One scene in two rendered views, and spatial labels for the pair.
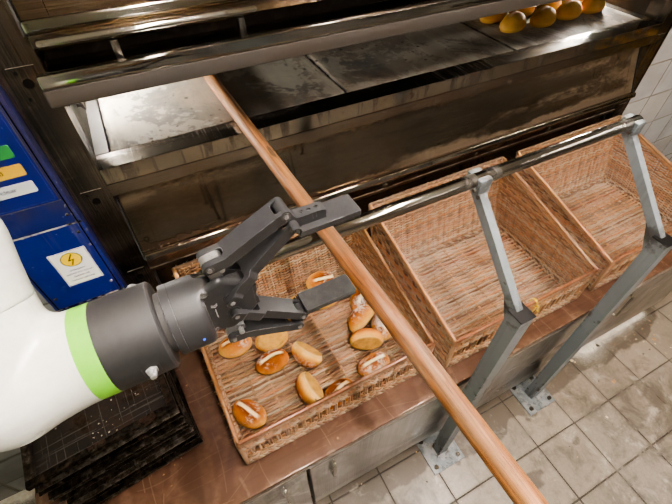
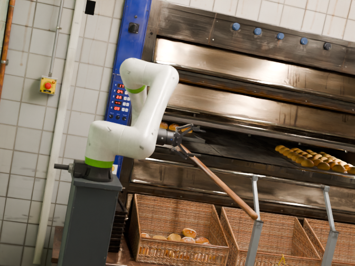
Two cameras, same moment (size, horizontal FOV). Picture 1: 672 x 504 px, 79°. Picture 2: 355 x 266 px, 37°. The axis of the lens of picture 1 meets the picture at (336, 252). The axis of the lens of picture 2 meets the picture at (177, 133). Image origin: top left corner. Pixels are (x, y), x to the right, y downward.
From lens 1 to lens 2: 264 cm
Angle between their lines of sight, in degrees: 42
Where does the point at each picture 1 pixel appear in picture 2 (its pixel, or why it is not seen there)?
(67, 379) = not seen: hidden behind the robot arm
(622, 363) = not seen: outside the picture
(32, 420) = not seen: hidden behind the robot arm
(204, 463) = (118, 256)
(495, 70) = (287, 169)
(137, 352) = (162, 133)
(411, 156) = (245, 192)
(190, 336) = (169, 136)
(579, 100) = (340, 205)
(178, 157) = (159, 150)
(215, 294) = (175, 134)
